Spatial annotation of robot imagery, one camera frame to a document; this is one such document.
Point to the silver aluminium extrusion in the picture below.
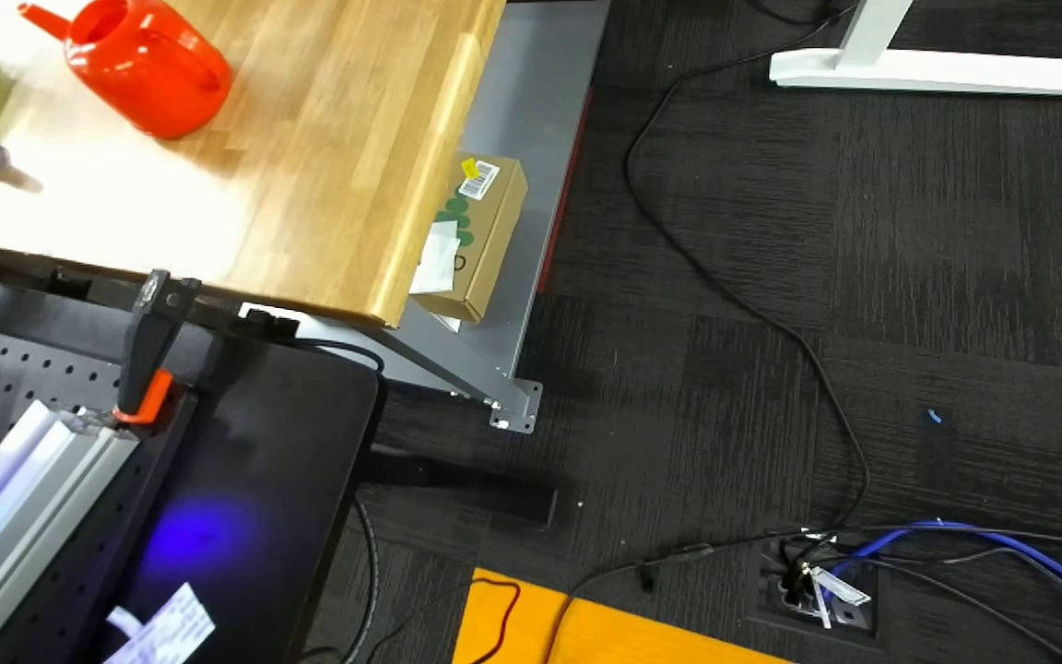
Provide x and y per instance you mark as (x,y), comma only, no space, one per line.
(27,527)

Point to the black controller box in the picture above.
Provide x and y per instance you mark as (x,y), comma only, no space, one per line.
(275,491)

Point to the white desk foot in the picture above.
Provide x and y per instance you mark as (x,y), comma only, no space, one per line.
(924,70)

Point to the white paper label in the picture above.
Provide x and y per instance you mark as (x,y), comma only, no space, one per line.
(166,630)

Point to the gray metal table frame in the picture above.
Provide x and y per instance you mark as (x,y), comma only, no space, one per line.
(516,133)

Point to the floor outlet box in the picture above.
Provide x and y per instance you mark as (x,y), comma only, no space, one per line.
(800,604)

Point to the black perforated mounting board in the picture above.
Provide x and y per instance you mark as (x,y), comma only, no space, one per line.
(14,370)

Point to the small cardboard box with labels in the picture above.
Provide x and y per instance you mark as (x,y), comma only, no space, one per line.
(488,235)

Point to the black table foot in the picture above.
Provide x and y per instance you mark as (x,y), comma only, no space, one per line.
(479,491)

